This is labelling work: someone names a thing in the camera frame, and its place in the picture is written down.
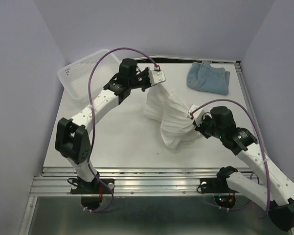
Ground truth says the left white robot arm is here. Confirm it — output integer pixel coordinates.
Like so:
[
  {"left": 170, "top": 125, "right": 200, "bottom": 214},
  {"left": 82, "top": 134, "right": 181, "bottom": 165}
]
[{"left": 55, "top": 58, "right": 160, "bottom": 193}]

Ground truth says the aluminium frame rail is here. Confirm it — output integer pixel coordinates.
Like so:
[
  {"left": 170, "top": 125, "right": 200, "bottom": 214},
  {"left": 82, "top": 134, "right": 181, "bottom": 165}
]
[{"left": 19, "top": 58, "right": 294, "bottom": 235}]

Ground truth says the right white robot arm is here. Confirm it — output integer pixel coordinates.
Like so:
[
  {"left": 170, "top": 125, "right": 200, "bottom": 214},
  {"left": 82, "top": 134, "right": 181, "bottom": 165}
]
[{"left": 188, "top": 105, "right": 294, "bottom": 232}]

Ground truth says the white plastic basket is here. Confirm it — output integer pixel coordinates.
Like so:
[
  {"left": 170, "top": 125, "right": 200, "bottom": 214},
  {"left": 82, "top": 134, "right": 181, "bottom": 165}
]
[{"left": 57, "top": 49, "right": 120, "bottom": 103}]

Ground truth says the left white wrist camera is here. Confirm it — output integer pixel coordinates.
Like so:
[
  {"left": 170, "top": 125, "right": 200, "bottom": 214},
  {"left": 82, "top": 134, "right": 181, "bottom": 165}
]
[{"left": 148, "top": 67, "right": 166, "bottom": 86}]

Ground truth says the white skirt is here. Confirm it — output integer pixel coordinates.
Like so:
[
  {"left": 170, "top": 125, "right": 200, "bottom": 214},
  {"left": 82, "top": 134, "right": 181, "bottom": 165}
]
[{"left": 143, "top": 84, "right": 201, "bottom": 149}]

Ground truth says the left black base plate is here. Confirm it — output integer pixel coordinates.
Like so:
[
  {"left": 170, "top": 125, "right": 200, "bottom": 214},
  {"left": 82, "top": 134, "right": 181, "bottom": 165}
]
[{"left": 67, "top": 177, "right": 115, "bottom": 213}]

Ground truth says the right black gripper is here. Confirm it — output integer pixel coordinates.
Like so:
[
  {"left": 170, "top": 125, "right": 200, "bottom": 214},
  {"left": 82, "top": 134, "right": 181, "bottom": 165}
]
[{"left": 193, "top": 113, "right": 224, "bottom": 140}]

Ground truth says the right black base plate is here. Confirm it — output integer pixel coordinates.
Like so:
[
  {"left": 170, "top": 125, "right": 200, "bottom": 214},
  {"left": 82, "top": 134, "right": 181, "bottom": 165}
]
[{"left": 196, "top": 178, "right": 249, "bottom": 211}]

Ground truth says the light blue denim skirt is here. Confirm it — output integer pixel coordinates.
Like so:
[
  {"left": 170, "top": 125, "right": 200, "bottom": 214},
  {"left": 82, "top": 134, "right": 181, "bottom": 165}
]
[{"left": 186, "top": 61, "right": 230, "bottom": 95}]

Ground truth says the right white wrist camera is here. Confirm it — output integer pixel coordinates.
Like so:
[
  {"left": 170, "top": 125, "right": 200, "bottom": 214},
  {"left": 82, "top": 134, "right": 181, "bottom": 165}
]
[{"left": 187, "top": 104, "right": 205, "bottom": 126}]

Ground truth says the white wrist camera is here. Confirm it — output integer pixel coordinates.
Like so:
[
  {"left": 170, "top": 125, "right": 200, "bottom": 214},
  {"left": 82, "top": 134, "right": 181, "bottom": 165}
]
[
  {"left": 187, "top": 104, "right": 205, "bottom": 126},
  {"left": 148, "top": 67, "right": 166, "bottom": 86}
]

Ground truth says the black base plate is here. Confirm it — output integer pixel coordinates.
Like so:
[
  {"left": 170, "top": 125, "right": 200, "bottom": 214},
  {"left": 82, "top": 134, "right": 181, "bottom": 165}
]
[
  {"left": 67, "top": 177, "right": 115, "bottom": 213},
  {"left": 196, "top": 178, "right": 249, "bottom": 211}
]

